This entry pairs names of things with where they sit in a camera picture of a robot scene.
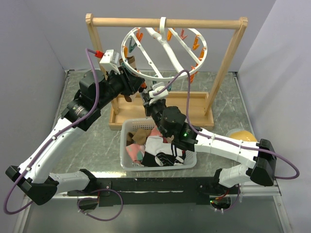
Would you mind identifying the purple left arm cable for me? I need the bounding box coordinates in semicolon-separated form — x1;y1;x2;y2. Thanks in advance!
3;48;124;221

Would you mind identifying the white round clip hanger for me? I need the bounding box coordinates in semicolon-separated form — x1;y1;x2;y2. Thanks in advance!
121;17;208;80

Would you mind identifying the wooden hanger stand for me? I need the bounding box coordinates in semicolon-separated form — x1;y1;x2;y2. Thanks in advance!
85;13;248;132

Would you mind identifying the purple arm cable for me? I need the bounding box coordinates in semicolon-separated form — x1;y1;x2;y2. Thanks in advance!
3;48;124;221
152;69;300;214

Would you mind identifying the aluminium rail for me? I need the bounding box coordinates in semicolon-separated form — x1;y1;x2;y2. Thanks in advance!
23;176;282;200

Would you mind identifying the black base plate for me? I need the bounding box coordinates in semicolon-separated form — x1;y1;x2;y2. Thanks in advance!
67;177;238;207

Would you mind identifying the yellow dish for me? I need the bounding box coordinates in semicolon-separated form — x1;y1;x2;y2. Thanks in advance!
225;129;257;142

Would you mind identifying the pink sock left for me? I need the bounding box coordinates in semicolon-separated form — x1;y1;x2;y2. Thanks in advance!
126;144;145;164

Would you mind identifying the cream brown ribbed sock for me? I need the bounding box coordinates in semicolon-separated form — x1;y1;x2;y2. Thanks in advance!
124;56;137;102

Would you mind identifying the white plastic laundry basket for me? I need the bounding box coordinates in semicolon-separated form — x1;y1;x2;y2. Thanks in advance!
120;118;197;171

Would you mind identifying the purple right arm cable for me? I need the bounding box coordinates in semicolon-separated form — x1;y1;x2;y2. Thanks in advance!
152;69;300;214

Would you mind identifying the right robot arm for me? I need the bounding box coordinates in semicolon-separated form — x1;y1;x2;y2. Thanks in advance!
140;93;276;194

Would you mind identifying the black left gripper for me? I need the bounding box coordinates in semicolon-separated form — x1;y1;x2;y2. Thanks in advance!
95;66;145;109

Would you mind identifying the tan brown sock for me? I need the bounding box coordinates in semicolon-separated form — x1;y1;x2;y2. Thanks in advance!
126;128;152;146

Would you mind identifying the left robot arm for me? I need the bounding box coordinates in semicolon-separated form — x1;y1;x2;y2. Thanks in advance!
5;67;145;205

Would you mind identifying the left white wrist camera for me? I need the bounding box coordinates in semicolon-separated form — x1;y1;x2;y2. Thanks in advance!
100;50;120;74

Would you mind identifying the white black sock in basket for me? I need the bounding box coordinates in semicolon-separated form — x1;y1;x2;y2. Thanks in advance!
141;136;186;167

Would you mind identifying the beige folded sock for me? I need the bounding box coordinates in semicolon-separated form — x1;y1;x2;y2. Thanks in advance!
166;135;174;143

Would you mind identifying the black white striped sock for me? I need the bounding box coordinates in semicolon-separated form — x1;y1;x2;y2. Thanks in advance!
141;89;150;102

